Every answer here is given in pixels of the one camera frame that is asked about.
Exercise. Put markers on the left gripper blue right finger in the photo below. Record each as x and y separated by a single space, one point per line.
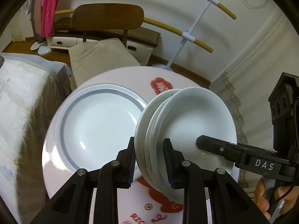
208 191

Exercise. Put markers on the white plate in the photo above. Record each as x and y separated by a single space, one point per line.
94 123

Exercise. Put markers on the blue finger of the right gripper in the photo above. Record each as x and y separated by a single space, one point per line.
227 150

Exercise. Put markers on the white slippers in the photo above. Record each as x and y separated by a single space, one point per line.
42 48

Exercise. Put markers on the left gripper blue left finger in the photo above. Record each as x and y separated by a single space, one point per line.
91 190

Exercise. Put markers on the white bar stand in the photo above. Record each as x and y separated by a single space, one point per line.
186 36

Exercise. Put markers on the white bowl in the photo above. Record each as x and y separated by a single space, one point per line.
151 130
141 129
188 114

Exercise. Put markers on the pink hanging cloth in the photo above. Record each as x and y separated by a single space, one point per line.
42 18

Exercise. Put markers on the beige cushion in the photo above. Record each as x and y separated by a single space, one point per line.
89 59

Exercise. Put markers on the white bed cover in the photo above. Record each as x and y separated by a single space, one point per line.
32 89

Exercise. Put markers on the left beige curtain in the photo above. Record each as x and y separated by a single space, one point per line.
248 81

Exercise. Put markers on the brown wooden chair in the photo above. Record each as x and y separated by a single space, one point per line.
107 16

